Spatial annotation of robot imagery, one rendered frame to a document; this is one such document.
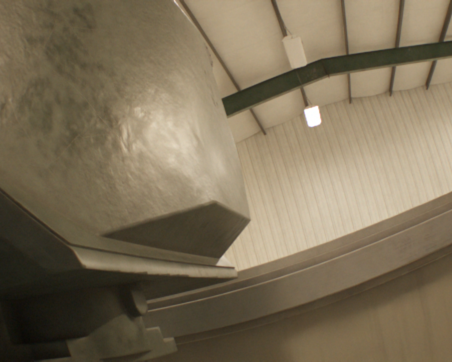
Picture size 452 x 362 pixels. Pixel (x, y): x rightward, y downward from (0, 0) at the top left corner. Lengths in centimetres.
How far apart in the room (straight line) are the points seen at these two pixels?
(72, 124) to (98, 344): 17
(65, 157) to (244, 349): 64
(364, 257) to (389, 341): 18
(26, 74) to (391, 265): 66
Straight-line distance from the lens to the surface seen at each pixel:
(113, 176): 39
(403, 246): 87
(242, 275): 103
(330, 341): 92
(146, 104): 46
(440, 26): 1367
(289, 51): 937
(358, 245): 89
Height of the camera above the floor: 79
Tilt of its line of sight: 15 degrees up
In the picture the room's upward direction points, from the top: 16 degrees counter-clockwise
